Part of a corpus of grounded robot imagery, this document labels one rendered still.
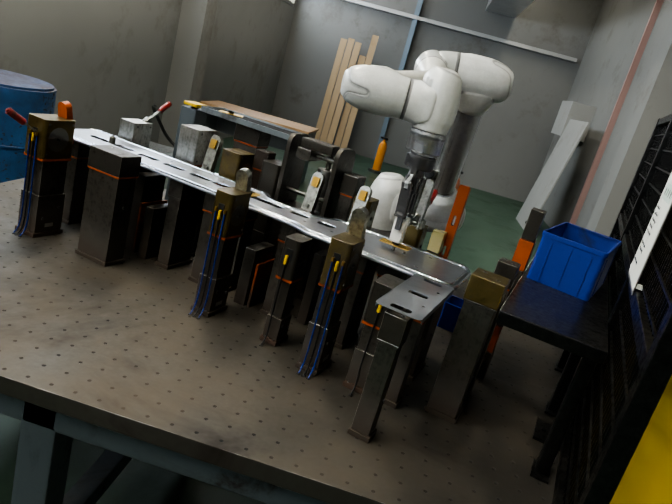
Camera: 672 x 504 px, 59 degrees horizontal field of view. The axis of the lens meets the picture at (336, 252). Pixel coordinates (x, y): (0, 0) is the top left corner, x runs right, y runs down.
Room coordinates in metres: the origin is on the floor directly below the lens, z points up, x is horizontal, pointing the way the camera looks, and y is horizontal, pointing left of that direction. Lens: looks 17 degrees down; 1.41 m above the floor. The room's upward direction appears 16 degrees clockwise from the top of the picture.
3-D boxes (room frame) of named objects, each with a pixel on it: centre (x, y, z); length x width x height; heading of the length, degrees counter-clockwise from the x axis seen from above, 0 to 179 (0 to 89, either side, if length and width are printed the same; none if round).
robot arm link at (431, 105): (1.53, -0.13, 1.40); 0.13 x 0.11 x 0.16; 90
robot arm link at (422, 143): (1.53, -0.14, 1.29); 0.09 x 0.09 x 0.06
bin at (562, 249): (1.60, -0.64, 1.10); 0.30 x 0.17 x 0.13; 152
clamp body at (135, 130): (2.07, 0.78, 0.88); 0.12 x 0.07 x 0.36; 160
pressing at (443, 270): (1.69, 0.31, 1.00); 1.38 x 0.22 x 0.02; 70
